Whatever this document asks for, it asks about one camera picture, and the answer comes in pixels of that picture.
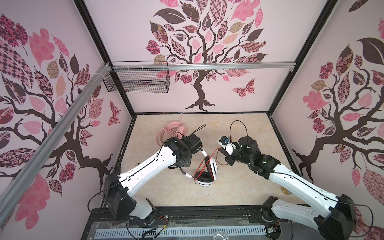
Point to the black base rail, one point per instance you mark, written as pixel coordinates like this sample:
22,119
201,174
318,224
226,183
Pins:
251,213

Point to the black wire basket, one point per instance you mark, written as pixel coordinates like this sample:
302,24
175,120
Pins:
138,77

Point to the aluminium frame bar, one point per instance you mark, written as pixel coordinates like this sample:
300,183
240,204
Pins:
16,189
222,66

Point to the white perforated cable tray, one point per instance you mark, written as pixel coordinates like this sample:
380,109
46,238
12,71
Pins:
177,232

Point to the aluminium frame bar back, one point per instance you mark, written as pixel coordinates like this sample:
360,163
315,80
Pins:
222,66

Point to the aluminium frame bar left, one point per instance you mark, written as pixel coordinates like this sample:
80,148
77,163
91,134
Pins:
16,189

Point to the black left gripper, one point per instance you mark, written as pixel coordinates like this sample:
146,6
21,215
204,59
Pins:
187,163

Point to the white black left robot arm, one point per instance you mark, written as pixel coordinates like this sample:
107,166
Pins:
121,189

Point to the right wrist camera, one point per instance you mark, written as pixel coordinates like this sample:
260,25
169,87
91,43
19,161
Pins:
228,146

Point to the white black headphones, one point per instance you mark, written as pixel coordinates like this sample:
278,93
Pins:
205,175

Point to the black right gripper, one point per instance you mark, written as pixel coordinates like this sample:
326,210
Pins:
228,160

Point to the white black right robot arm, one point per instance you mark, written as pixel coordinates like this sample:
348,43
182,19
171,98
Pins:
333,216

